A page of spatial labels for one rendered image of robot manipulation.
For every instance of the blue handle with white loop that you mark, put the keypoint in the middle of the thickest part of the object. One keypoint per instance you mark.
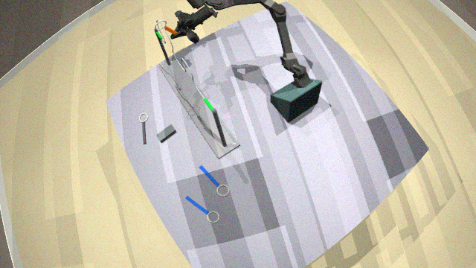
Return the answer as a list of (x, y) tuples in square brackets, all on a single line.
[(213, 180), (198, 206)]

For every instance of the orange handle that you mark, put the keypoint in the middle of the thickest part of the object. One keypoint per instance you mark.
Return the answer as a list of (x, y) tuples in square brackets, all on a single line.
[(166, 28)]

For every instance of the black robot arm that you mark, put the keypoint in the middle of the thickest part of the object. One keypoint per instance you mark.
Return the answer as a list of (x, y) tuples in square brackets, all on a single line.
[(278, 13)]

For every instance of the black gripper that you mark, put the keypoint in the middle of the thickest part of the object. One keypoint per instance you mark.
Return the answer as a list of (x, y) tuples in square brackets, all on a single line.
[(183, 30)]

